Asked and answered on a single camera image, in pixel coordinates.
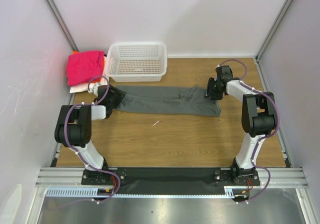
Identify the right aluminium frame post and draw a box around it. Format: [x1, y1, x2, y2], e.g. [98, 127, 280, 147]
[255, 0, 294, 61]

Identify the white folded t shirt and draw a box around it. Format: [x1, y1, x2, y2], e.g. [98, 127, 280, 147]
[69, 56, 109, 94]

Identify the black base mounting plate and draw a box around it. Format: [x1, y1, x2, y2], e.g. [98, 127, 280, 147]
[81, 167, 260, 196]

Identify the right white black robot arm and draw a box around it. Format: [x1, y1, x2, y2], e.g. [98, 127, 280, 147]
[205, 65, 279, 185]

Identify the orange folded t shirt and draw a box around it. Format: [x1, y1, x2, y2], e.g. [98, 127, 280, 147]
[72, 50, 106, 84]

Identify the white slotted cable duct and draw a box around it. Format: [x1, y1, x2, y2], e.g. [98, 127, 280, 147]
[45, 187, 246, 199]

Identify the white perforated plastic basket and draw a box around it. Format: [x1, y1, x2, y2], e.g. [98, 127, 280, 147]
[104, 42, 168, 82]

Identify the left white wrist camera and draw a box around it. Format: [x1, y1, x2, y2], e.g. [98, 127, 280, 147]
[87, 82, 107, 96]

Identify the left aluminium frame post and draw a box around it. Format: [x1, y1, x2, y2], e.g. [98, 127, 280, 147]
[44, 0, 79, 51]

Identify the aluminium front rail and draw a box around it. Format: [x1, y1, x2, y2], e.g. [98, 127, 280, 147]
[35, 167, 308, 189]

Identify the grey t shirt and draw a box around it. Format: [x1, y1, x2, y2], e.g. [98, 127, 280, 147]
[117, 85, 221, 117]

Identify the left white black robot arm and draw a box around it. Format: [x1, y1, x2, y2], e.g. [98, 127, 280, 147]
[54, 85, 126, 184]

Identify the pink folded t shirt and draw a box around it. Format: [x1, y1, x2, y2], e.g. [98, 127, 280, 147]
[66, 50, 105, 86]

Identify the aluminium frame post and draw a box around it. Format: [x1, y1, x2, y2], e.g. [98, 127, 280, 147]
[255, 0, 294, 61]
[44, 0, 79, 51]

